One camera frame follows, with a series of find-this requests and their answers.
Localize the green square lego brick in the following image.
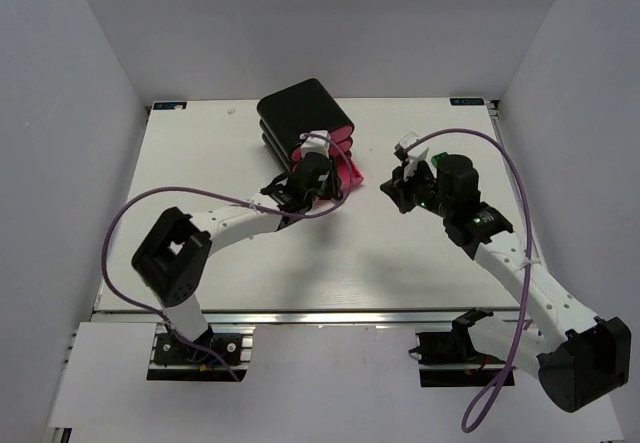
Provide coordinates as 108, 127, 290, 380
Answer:
431, 152, 448, 167

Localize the black drawer cabinet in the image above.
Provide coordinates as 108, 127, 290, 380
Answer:
257, 78, 355, 170

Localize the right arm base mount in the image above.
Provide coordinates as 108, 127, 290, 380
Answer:
407, 308, 505, 388

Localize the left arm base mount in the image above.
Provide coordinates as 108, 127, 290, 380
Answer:
146, 326, 253, 383

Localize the aluminium front rail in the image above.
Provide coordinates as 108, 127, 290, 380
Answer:
90, 308, 518, 326

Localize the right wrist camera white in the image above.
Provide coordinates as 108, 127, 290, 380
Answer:
394, 132, 429, 181

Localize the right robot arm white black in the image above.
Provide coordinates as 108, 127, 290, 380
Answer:
380, 151, 631, 413

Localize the pink top drawer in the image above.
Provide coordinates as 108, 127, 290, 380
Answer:
291, 125, 354, 162

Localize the pink bottom drawer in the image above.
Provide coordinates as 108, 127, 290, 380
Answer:
294, 155, 365, 197

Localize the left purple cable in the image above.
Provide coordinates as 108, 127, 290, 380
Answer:
101, 133, 354, 383

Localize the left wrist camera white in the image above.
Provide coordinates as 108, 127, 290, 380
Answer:
299, 130, 331, 158

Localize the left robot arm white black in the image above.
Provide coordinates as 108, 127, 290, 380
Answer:
131, 153, 343, 347

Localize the blue corner label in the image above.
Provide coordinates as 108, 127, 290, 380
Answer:
152, 102, 187, 111
449, 97, 485, 106

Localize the left blue corner label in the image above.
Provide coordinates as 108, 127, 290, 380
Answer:
152, 102, 187, 111

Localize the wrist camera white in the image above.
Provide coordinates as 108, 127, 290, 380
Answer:
299, 130, 331, 158
394, 132, 429, 181

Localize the right blue corner label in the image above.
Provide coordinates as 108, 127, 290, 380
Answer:
449, 97, 485, 106

